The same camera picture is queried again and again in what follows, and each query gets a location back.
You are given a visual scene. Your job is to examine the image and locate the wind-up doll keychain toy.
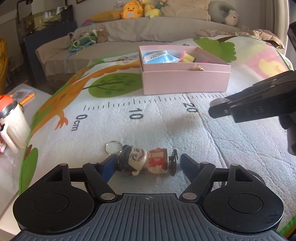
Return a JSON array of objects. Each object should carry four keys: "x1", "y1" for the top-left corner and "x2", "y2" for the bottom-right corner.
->
[{"x1": 104, "y1": 141, "x2": 178, "y2": 176}]

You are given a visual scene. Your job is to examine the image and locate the yellow pink sponge item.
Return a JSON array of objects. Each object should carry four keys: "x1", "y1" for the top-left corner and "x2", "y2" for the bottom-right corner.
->
[{"x1": 179, "y1": 51, "x2": 196, "y2": 63}]

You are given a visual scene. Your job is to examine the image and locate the pink cardboard box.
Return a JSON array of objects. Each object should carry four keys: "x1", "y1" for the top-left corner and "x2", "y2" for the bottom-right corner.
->
[{"x1": 139, "y1": 45, "x2": 231, "y2": 95}]

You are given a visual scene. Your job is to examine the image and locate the colourful children play mat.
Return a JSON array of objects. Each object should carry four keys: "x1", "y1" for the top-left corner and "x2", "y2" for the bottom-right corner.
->
[{"x1": 19, "y1": 36, "x2": 295, "y2": 235}]

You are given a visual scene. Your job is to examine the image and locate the blue white packet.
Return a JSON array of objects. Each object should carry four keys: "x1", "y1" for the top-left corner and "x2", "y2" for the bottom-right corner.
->
[{"x1": 143, "y1": 50, "x2": 180, "y2": 64}]

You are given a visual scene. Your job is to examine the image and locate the white orange lidded cup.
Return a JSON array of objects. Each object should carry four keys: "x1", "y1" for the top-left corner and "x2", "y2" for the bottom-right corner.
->
[{"x1": 1, "y1": 95, "x2": 31, "y2": 153}]

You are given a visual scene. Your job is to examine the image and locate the grey bear neck pillow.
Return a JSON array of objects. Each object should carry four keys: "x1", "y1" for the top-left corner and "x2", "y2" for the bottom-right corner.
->
[{"x1": 208, "y1": 1, "x2": 239, "y2": 27}]

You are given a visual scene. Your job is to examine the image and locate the beige cushion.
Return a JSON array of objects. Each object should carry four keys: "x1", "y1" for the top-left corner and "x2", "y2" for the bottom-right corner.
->
[{"x1": 161, "y1": 0, "x2": 211, "y2": 21}]

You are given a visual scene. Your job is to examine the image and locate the orange pencil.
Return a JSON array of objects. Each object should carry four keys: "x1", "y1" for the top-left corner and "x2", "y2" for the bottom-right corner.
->
[{"x1": 18, "y1": 93, "x2": 35, "y2": 105}]

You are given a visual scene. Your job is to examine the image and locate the small yellow plush toy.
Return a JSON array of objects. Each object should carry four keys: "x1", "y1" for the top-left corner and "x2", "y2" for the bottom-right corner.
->
[{"x1": 139, "y1": 0, "x2": 166, "y2": 18}]

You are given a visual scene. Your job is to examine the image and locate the grey sofa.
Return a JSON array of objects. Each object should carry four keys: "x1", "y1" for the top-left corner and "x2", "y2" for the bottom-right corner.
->
[{"x1": 35, "y1": 16, "x2": 285, "y2": 76}]

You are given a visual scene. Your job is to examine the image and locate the yellow duck plush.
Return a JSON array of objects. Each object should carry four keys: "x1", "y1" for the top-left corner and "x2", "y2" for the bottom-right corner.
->
[{"x1": 120, "y1": 1, "x2": 144, "y2": 19}]

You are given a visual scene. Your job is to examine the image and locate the green cloth toy pile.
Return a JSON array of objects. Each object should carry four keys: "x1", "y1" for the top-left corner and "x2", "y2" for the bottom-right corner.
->
[{"x1": 68, "y1": 28, "x2": 108, "y2": 54}]

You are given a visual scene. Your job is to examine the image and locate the yellow banana pillow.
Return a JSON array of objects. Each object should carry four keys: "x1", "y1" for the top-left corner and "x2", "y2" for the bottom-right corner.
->
[{"x1": 90, "y1": 10, "x2": 121, "y2": 23}]

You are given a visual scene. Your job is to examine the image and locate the dark glass side cabinet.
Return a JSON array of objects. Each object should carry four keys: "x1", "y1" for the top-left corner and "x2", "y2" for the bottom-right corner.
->
[{"x1": 16, "y1": 5, "x2": 77, "y2": 86}]

